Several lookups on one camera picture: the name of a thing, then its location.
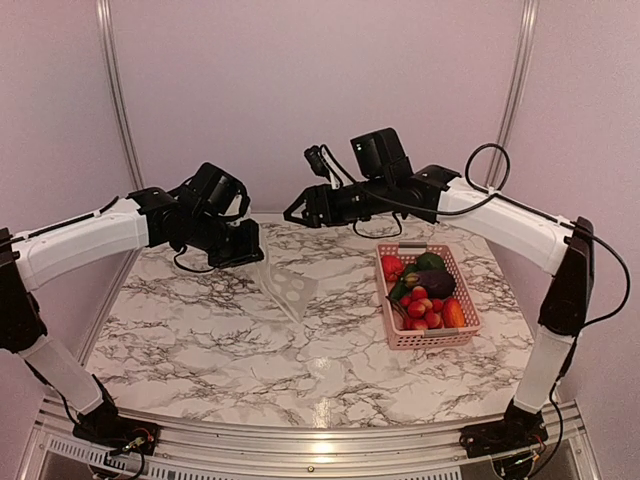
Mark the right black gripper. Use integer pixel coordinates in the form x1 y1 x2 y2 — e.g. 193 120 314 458
282 175 393 229

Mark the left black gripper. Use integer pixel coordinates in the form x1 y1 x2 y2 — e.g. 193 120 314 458
187 210 262 268

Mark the clear zip top bag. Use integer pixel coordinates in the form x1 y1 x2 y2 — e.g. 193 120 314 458
254 261 318 323

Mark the pink plastic basket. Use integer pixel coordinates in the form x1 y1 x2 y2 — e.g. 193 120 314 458
375 243 481 350

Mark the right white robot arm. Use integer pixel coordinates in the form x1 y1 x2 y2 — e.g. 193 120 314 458
284 165 594 448

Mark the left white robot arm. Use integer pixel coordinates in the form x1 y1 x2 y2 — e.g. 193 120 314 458
1 186 264 445

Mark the red tomato toy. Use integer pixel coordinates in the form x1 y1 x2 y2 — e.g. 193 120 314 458
380 255 405 282

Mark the green pepper toy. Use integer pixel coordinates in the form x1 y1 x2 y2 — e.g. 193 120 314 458
403 252 446 275

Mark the purple eggplant toy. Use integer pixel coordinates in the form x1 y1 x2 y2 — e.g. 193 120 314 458
404 270 457 299

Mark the red cherry bunch toy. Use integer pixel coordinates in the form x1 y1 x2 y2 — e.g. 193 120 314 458
390 286 444 331

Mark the orange red mango toy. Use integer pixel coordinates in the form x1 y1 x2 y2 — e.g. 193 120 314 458
441 298 466 329

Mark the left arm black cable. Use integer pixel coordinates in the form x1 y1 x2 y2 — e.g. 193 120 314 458
172 249 221 274

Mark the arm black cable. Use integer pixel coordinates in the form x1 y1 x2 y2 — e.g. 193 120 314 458
352 142 632 326
172 249 221 274

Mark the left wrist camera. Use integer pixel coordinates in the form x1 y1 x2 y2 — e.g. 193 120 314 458
178 162 250 222

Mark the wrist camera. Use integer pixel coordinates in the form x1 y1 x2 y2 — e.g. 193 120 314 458
303 127 413 191
178 162 250 222

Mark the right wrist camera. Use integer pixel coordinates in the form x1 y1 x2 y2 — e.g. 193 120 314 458
303 127 413 191

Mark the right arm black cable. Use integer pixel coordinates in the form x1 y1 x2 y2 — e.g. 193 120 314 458
352 142 632 326

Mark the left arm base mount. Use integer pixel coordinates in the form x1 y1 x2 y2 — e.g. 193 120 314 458
73 417 160 456

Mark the left aluminium frame post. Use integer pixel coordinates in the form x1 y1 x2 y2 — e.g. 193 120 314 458
95 0 145 190

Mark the aluminium frame post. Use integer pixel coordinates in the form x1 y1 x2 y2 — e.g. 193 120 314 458
484 0 540 191
95 0 145 190

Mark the right aluminium frame post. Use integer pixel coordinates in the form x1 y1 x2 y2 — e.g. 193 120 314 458
484 0 540 191

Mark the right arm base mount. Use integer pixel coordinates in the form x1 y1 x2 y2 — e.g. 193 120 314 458
459 419 549 458

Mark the curved aluminium front rail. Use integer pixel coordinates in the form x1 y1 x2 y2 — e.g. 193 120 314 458
19 399 601 480

